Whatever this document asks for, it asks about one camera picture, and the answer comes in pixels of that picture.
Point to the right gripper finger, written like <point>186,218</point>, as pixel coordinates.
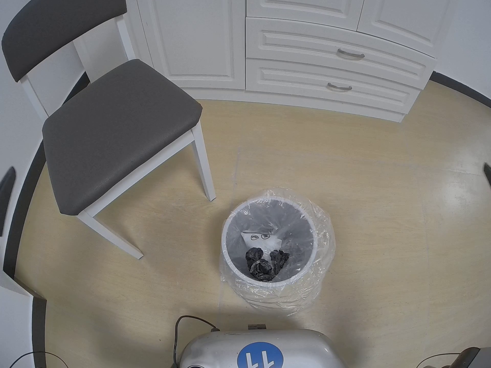
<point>488,173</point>

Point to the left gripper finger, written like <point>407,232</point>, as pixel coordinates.
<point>7,194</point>

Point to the clear plastic bag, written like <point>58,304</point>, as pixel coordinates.
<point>326,236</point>

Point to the black plastic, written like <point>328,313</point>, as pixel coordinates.
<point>261,268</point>

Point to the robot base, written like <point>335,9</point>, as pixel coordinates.
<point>268,347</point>

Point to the white trash bin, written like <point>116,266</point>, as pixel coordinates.
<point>226,242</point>

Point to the grey and white chair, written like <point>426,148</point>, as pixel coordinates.
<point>115,128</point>

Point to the white wardrobe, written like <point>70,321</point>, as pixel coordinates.
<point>307,33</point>

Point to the white printed paper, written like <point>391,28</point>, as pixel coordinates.
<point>264,242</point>

